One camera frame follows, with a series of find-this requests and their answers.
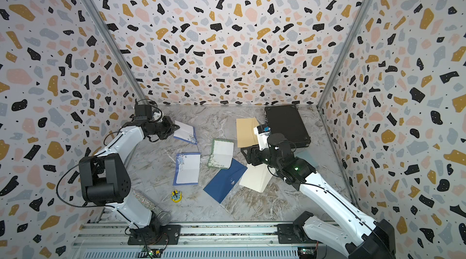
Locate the light teal envelope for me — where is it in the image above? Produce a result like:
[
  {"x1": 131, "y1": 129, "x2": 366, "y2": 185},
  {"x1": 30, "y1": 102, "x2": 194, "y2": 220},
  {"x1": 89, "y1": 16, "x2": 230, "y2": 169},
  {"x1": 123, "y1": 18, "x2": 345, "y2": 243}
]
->
[{"x1": 295, "y1": 150, "x2": 319, "y2": 169}]

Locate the cream envelope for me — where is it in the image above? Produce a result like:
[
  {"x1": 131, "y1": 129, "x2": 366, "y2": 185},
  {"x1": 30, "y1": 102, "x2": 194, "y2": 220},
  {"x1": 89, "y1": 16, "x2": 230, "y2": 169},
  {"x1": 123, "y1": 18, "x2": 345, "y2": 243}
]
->
[{"x1": 239, "y1": 164, "x2": 273, "y2": 193}]

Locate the yellow envelope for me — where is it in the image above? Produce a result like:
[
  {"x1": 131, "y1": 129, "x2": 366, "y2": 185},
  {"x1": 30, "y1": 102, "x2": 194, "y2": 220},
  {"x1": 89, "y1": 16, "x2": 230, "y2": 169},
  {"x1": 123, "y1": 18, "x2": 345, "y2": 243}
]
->
[{"x1": 236, "y1": 118, "x2": 259, "y2": 148}]

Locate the white letter paper green border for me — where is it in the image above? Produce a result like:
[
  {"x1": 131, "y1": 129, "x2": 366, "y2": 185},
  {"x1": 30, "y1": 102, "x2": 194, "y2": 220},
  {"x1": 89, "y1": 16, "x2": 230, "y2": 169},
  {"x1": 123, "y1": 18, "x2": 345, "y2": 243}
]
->
[{"x1": 207, "y1": 139, "x2": 234, "y2": 169}]

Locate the white letter paper blue border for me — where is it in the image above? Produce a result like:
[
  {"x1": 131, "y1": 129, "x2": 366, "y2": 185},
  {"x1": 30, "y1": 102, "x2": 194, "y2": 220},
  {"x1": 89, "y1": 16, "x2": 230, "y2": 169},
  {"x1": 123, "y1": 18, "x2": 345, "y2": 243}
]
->
[{"x1": 173, "y1": 152, "x2": 201, "y2": 186}]

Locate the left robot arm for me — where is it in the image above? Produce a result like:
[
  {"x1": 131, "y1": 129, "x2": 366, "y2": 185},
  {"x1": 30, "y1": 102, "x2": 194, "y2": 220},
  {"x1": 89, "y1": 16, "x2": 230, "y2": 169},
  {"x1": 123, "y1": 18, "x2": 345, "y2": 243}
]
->
[{"x1": 78, "y1": 101, "x2": 180, "y2": 229}]

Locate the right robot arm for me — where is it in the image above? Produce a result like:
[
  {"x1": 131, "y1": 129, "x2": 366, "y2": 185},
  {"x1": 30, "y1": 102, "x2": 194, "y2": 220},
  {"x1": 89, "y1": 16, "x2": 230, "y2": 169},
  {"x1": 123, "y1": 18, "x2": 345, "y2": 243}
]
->
[{"x1": 241, "y1": 134, "x2": 396, "y2": 259}]

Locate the dark blue envelope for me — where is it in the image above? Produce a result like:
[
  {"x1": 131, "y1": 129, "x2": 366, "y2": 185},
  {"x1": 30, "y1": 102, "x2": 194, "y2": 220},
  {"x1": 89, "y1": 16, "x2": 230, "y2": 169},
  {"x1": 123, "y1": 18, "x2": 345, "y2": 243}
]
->
[{"x1": 203, "y1": 159, "x2": 247, "y2": 203}]

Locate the black briefcase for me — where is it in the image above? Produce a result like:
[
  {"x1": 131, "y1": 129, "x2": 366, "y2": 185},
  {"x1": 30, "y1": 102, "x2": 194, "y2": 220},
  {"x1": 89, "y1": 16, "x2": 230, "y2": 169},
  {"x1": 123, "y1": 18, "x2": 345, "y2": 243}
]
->
[{"x1": 265, "y1": 104, "x2": 311, "y2": 148}]

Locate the small yellow round sticker toy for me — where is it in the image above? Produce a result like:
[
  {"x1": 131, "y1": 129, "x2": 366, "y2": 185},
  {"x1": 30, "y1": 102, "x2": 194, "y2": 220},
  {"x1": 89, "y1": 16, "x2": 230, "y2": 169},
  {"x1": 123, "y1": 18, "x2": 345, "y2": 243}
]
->
[{"x1": 171, "y1": 190, "x2": 183, "y2": 203}]

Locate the glittery silver tube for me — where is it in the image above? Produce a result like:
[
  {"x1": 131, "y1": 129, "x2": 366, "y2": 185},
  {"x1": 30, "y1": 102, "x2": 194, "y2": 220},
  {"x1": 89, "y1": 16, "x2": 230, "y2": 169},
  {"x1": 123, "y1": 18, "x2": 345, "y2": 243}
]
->
[{"x1": 132, "y1": 190, "x2": 171, "y2": 226}]

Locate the small circuit board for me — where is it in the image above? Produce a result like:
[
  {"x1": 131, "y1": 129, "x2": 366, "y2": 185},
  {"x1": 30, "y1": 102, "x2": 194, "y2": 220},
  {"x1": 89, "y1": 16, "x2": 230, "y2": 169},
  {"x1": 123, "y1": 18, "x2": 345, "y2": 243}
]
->
[{"x1": 141, "y1": 247, "x2": 163, "y2": 259}]

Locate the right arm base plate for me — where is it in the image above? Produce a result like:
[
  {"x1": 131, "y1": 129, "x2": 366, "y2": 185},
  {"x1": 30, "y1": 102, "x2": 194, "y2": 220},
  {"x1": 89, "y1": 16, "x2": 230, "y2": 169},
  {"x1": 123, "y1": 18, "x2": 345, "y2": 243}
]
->
[{"x1": 277, "y1": 223, "x2": 317, "y2": 246}]

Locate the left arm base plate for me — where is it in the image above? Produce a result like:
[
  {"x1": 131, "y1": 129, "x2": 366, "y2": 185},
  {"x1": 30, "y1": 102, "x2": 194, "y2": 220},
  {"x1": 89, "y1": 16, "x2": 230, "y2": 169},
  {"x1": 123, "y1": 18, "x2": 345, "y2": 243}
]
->
[{"x1": 125, "y1": 225, "x2": 182, "y2": 246}]

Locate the aluminium front rail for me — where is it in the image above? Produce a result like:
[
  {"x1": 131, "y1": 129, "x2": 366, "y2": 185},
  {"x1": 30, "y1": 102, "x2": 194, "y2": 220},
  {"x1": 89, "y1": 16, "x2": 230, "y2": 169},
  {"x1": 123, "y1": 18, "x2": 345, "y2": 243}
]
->
[{"x1": 71, "y1": 222, "x2": 343, "y2": 259}]

